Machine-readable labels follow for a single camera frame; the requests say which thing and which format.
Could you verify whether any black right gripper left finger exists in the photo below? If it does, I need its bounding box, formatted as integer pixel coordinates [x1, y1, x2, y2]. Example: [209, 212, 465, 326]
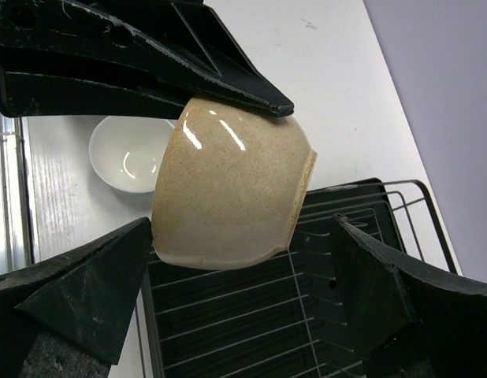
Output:
[0, 217, 152, 377]

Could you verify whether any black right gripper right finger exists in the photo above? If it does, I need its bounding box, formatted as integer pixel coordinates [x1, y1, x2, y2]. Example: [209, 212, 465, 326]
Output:
[332, 215, 487, 377]

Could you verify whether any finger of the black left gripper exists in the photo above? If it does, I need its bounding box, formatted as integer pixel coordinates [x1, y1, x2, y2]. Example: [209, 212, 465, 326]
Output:
[0, 47, 193, 119]
[0, 1, 294, 116]

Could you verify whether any white ribbed bowl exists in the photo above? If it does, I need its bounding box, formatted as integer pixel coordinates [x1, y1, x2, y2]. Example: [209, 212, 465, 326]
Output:
[89, 116, 174, 194]

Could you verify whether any beige speckled bowl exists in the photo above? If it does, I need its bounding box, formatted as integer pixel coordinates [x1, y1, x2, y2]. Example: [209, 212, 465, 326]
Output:
[151, 98, 317, 270]

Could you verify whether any black drip tray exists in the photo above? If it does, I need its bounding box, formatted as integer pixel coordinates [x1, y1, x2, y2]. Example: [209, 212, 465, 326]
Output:
[140, 177, 406, 378]

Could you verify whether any wire dish rack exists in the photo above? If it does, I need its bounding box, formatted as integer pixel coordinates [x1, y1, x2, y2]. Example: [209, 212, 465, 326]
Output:
[135, 179, 459, 378]

